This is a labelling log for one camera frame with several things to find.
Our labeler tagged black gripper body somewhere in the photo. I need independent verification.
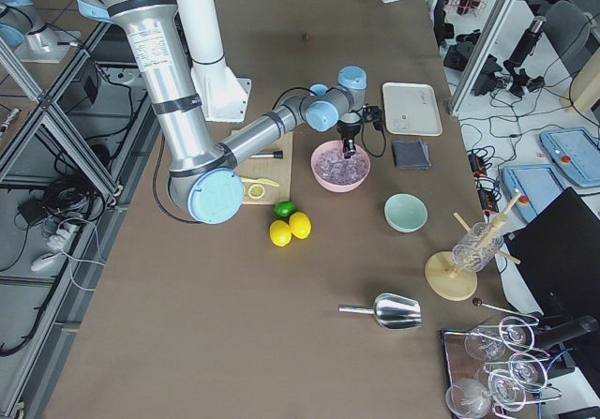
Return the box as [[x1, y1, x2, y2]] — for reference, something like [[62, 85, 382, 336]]
[[337, 112, 362, 141]]

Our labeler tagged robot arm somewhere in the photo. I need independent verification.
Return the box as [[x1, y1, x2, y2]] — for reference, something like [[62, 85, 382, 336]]
[[77, 0, 367, 224], [1, 0, 69, 63]]

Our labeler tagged pink bowl of ice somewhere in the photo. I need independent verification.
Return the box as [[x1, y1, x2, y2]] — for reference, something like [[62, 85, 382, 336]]
[[310, 140, 370, 193]]

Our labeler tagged steel ice scoop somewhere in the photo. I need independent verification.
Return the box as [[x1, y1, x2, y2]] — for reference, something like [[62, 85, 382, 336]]
[[338, 292, 422, 330]]

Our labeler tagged grey folded cloth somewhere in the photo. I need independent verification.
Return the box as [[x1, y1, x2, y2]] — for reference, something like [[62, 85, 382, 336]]
[[392, 141, 431, 170]]

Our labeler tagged cream rabbit tray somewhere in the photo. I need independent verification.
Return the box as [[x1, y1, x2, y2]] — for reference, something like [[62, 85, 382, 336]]
[[382, 82, 443, 137]]

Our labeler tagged steel muddler black tip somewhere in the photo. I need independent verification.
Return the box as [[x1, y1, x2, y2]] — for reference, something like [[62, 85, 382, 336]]
[[251, 149, 284, 159]]

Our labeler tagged wooden cutting board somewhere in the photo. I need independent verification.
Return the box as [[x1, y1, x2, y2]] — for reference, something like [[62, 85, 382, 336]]
[[235, 132, 293, 205]]

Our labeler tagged green bowl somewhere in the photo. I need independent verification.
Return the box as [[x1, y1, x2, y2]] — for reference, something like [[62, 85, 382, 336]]
[[383, 193, 428, 232]]

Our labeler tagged upper whole lemon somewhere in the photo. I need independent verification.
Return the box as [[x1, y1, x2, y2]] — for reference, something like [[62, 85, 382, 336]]
[[289, 211, 312, 239]]

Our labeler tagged whole lemon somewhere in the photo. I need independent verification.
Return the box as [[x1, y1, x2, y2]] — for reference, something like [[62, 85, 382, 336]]
[[269, 219, 292, 247], [289, 211, 312, 239]]

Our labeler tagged yellow plastic knife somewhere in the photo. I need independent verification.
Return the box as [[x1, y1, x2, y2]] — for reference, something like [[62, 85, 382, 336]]
[[240, 177, 280, 187]]

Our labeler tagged green lime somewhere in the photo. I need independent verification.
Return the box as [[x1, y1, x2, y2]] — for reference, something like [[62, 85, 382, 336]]
[[274, 201, 297, 218]]

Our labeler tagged upper lemon half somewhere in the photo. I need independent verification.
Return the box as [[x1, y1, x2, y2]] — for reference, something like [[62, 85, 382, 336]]
[[247, 184, 266, 200]]

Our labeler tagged lower whole lemon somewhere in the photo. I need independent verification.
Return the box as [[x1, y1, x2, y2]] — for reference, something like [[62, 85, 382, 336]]
[[269, 219, 292, 247]]

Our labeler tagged glass on wooden rack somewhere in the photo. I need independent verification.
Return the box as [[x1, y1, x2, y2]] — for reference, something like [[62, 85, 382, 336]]
[[452, 222, 503, 273]]

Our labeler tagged wooden glass rack stand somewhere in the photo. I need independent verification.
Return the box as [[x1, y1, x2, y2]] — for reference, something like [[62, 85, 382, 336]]
[[425, 192, 520, 301]]

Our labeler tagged blue teach pendant lower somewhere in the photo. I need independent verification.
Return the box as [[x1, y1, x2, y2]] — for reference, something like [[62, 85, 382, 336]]
[[501, 164, 567, 223]]

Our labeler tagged blue teach pendant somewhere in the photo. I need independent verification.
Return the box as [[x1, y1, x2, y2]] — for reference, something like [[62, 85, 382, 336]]
[[539, 127, 599, 187], [501, 164, 567, 223]]

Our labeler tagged blue teach pendant upper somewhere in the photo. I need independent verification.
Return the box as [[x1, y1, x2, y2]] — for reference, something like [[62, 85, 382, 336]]
[[539, 127, 599, 187]]

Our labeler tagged black tray with glasses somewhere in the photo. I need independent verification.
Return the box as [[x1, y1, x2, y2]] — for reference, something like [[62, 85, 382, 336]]
[[441, 313, 563, 418]]

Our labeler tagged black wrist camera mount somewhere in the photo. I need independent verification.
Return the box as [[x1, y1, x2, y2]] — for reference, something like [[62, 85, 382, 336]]
[[362, 105, 384, 132]]

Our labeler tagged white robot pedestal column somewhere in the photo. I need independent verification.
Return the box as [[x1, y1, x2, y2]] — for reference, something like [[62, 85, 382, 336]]
[[177, 0, 251, 123]]

